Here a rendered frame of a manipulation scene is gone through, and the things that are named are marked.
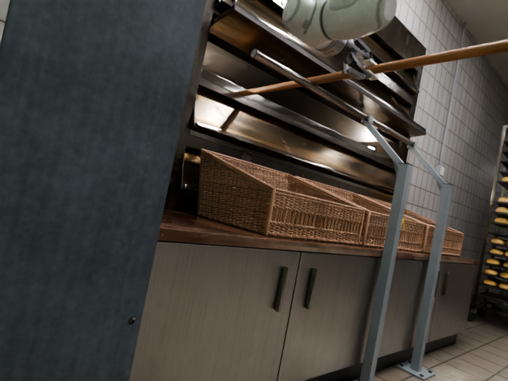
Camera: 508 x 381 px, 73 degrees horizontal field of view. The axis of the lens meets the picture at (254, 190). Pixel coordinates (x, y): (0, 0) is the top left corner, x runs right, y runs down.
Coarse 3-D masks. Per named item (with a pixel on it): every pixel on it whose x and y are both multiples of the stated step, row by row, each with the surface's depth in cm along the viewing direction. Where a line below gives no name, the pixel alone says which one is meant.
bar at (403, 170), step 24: (288, 72) 123; (384, 144) 151; (408, 144) 188; (408, 168) 141; (432, 168) 181; (432, 240) 174; (384, 264) 141; (432, 264) 172; (384, 288) 139; (432, 288) 170; (384, 312) 140
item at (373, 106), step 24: (216, 24) 142; (240, 24) 141; (264, 24) 142; (240, 48) 158; (264, 48) 157; (288, 48) 155; (312, 72) 174; (336, 72) 176; (336, 96) 199; (360, 96) 196; (384, 120) 229; (408, 120) 230
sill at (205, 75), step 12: (204, 72) 143; (216, 84) 147; (228, 84) 151; (252, 96) 161; (276, 108) 171; (300, 120) 183; (324, 132) 198; (336, 132) 205; (360, 144) 222; (384, 156) 243
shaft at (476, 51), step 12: (468, 48) 93; (480, 48) 91; (492, 48) 89; (504, 48) 87; (396, 60) 110; (408, 60) 106; (420, 60) 103; (432, 60) 101; (444, 60) 99; (372, 72) 116; (384, 72) 113; (276, 84) 152; (288, 84) 145
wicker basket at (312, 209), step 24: (216, 168) 132; (240, 168) 155; (264, 168) 166; (216, 192) 129; (240, 192) 119; (264, 192) 163; (288, 192) 111; (312, 192) 164; (216, 216) 127; (240, 216) 117; (264, 216) 108; (288, 216) 113; (312, 216) 162; (336, 216) 130; (360, 216) 142; (312, 240) 123; (336, 240) 132
